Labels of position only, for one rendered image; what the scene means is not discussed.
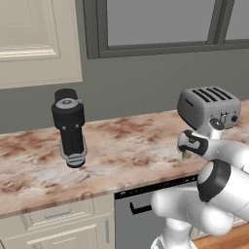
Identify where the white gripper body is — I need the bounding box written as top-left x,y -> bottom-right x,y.
176,128 -> 197,156

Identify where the grey four-slot toaster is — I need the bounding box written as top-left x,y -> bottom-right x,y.
176,86 -> 242,131

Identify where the grey dishwasher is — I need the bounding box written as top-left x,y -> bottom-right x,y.
113,174 -> 202,249

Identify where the black coffee machine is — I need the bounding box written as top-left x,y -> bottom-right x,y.
51,88 -> 89,169

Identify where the cream drawer front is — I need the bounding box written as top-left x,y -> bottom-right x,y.
20,199 -> 95,231

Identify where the black dishwasher handle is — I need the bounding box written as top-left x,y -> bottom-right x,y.
128,200 -> 154,215

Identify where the grey upright cupboard handle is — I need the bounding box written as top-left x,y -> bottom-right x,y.
104,217 -> 111,244

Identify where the grey window frame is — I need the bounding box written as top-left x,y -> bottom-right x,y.
82,0 -> 249,60

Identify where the grey drawer handle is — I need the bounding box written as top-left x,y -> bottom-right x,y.
44,210 -> 72,220

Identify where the cream wall cupboard door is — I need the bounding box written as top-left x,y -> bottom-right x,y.
0,0 -> 84,90

